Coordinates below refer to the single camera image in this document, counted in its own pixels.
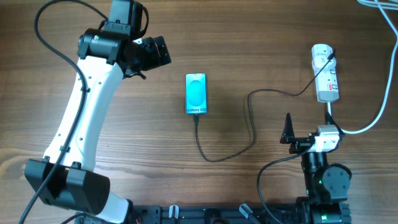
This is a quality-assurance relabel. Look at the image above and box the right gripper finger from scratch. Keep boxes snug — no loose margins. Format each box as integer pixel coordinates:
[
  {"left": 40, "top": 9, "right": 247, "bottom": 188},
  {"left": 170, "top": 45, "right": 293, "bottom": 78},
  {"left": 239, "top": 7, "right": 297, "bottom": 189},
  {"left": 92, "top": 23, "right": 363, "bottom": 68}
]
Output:
[
  {"left": 280, "top": 113, "right": 295, "bottom": 144},
  {"left": 325, "top": 112, "right": 345, "bottom": 136}
]

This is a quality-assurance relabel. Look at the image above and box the white power strip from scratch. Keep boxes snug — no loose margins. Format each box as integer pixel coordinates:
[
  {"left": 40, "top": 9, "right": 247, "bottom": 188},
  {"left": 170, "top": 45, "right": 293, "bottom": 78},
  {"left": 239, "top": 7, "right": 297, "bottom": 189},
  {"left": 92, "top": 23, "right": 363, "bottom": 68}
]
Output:
[{"left": 312, "top": 44, "right": 340, "bottom": 103}]

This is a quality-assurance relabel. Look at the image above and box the smartphone with teal screen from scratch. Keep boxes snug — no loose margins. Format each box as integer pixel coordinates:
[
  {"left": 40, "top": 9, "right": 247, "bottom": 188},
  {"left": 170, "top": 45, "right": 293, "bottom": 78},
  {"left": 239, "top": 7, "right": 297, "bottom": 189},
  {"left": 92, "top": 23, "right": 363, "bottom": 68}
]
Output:
[{"left": 185, "top": 73, "right": 208, "bottom": 114}]

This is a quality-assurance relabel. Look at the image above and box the black USB charging cable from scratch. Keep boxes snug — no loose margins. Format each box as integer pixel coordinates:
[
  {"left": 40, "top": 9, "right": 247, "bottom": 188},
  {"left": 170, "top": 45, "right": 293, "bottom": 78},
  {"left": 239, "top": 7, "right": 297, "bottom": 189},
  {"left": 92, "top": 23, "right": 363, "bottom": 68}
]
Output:
[{"left": 193, "top": 49, "right": 336, "bottom": 163}]

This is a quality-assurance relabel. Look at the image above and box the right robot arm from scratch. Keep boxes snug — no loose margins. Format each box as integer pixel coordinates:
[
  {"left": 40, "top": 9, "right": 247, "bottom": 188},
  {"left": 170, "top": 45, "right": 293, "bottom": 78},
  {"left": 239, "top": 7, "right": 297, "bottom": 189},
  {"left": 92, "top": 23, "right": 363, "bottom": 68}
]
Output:
[{"left": 280, "top": 113, "right": 352, "bottom": 224}]

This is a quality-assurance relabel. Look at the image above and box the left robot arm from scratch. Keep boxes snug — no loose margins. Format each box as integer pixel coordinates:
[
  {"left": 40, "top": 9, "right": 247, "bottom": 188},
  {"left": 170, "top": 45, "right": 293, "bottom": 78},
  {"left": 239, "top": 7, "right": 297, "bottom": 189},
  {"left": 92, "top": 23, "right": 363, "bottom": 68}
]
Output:
[{"left": 24, "top": 1, "right": 171, "bottom": 223}]

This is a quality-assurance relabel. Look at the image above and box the white USB charger plug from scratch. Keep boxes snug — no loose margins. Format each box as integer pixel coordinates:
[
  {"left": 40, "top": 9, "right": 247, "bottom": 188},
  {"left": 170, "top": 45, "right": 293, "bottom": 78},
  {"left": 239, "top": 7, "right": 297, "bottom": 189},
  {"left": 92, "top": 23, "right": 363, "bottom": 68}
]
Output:
[{"left": 312, "top": 53, "right": 336, "bottom": 72}]

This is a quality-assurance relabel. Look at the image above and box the white power strip cord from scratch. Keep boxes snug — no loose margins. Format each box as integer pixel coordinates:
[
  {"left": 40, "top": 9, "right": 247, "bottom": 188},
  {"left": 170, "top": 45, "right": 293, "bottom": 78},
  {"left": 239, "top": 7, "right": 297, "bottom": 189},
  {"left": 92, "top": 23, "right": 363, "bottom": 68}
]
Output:
[{"left": 326, "top": 0, "right": 398, "bottom": 135}]

